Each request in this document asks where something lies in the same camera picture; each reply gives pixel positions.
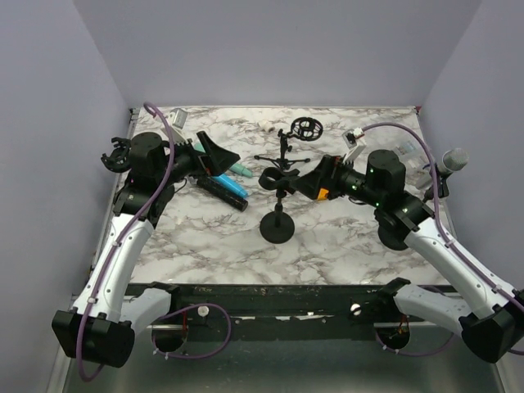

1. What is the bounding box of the clear plastic screw box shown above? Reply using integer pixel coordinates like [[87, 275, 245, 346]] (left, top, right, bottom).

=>
[[393, 138, 430, 182]]

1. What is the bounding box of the black round-base shock-mount stand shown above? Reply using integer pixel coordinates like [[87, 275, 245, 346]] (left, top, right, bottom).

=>
[[101, 137, 131, 174]]

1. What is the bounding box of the black microphone silver grille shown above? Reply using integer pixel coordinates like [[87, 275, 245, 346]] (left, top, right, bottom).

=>
[[196, 177, 248, 212]]

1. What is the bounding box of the orange tape measure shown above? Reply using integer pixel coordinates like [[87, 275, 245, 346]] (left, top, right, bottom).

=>
[[317, 188, 329, 201]]

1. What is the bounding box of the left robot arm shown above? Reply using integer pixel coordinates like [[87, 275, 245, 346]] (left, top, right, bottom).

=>
[[52, 131, 240, 368]]

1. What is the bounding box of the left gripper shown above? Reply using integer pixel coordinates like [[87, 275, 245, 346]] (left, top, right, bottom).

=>
[[157, 130, 239, 188]]

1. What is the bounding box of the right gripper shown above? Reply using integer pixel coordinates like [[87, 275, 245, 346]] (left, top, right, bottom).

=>
[[290, 153, 384, 207]]

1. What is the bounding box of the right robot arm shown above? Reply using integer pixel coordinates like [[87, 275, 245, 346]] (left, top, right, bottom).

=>
[[291, 150, 523, 364]]

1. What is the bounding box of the blue microphone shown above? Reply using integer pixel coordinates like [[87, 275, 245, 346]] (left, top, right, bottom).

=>
[[213, 174, 249, 198]]

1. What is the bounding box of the black mounting rail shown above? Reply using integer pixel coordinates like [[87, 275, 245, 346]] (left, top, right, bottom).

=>
[[130, 282, 431, 343]]

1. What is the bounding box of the black round-base stand front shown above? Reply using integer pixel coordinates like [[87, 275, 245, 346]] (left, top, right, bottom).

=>
[[377, 167, 451, 251]]

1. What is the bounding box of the white pipe elbow fitting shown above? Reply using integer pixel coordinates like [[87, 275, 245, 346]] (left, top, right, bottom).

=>
[[260, 121, 275, 133]]

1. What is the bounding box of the mint green microphone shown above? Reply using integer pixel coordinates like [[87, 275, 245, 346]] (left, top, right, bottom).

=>
[[193, 142, 253, 178]]

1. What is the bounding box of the black tripod shock-mount stand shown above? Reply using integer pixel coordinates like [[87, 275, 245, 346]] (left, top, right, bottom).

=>
[[253, 116, 324, 173]]

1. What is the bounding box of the grey microphone silver grille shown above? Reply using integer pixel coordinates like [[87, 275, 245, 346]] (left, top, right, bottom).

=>
[[415, 148, 469, 190]]

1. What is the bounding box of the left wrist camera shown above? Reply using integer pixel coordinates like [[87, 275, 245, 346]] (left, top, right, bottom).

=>
[[163, 108, 187, 143]]

